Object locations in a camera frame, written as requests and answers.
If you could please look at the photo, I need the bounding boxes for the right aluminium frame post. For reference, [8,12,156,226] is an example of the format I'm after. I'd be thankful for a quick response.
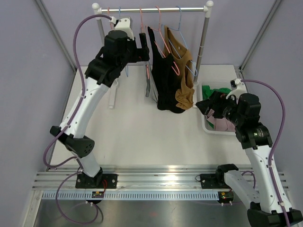
[239,0,283,73]

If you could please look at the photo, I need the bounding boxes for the mauve pink tank top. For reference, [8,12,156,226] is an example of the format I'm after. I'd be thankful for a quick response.
[206,109,235,132]

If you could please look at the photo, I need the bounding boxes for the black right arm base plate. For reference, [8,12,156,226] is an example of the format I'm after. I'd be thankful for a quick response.
[195,174,223,189]

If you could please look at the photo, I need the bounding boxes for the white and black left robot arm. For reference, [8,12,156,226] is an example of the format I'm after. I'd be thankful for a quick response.
[50,30,149,189]

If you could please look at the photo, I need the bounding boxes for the blue hanger with mauve top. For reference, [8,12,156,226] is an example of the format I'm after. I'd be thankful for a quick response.
[118,7,129,77]

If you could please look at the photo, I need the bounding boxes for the grey tank top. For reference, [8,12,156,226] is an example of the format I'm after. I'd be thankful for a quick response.
[145,63,158,103]

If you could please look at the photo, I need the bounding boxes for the black tank top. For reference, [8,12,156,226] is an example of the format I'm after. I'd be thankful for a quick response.
[147,27,185,114]

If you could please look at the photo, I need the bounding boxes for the pink hanger with grey top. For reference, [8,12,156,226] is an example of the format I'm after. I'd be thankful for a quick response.
[139,7,151,79]

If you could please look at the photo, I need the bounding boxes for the aluminium frame post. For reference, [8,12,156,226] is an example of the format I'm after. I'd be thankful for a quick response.
[33,0,77,73]
[239,0,283,73]

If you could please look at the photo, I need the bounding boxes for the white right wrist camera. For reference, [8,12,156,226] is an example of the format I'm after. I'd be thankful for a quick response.
[226,79,247,99]

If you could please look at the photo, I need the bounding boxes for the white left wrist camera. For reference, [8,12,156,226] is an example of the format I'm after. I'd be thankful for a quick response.
[110,16,135,40]

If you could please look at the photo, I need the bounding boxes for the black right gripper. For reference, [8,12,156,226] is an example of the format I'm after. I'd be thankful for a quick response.
[196,90,244,126]

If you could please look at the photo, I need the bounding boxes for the aluminium mounting rail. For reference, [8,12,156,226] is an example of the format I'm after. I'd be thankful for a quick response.
[32,165,290,191]

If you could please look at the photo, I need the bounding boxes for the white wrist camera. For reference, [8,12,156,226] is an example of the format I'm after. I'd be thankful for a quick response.
[226,79,247,99]
[110,16,135,40]

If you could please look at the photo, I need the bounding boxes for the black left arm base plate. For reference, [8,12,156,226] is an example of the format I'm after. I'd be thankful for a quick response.
[75,173,118,189]

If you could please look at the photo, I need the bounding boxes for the white and metal clothes rack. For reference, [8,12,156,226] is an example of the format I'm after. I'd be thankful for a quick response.
[92,0,214,101]

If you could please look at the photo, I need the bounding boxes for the white plastic basket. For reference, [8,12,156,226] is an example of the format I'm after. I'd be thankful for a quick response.
[196,79,235,136]

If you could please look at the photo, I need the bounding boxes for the green tank top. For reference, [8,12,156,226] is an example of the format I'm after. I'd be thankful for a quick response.
[202,85,231,100]

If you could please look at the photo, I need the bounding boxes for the brown tank top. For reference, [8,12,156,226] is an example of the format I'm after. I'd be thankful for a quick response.
[164,26,195,110]

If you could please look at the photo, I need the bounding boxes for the white slotted cable duct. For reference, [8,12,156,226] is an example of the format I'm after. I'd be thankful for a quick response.
[42,191,219,201]

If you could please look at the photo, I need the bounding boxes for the left aluminium frame post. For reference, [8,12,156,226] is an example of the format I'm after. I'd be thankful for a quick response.
[33,0,77,73]

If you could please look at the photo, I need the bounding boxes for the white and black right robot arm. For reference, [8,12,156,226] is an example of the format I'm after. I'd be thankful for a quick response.
[196,91,303,227]

